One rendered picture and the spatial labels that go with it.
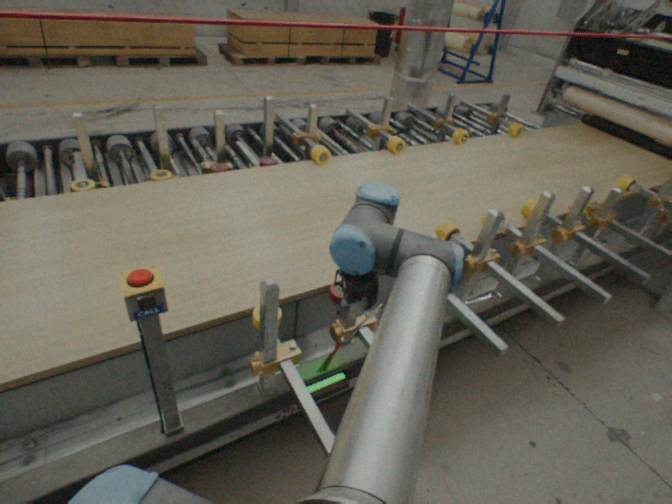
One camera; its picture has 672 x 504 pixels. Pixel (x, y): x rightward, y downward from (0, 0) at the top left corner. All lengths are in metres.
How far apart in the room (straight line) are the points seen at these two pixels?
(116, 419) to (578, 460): 1.94
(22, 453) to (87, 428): 0.15
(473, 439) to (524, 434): 0.27
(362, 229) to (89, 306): 0.83
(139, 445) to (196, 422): 0.14
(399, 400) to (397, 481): 0.08
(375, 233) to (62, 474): 0.93
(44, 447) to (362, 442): 1.11
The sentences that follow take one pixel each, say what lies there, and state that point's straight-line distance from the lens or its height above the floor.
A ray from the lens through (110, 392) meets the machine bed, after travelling 1.40.
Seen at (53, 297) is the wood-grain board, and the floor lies 0.90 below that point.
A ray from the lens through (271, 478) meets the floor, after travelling 1.93.
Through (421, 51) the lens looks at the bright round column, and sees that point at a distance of 4.96.
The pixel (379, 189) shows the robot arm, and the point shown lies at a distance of 0.84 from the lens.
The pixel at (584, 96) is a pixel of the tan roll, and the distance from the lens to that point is 3.57.
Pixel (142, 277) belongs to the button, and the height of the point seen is 1.23.
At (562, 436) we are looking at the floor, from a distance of 2.43.
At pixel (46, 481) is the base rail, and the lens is 1.28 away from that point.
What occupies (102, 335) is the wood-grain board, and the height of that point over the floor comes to 0.90.
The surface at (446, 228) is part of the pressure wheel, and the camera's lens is 1.56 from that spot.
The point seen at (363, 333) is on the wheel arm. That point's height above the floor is 0.86.
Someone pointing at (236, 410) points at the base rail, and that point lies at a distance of 1.25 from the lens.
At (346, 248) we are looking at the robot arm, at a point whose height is 1.34.
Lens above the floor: 1.77
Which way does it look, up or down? 37 degrees down
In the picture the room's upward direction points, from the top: 9 degrees clockwise
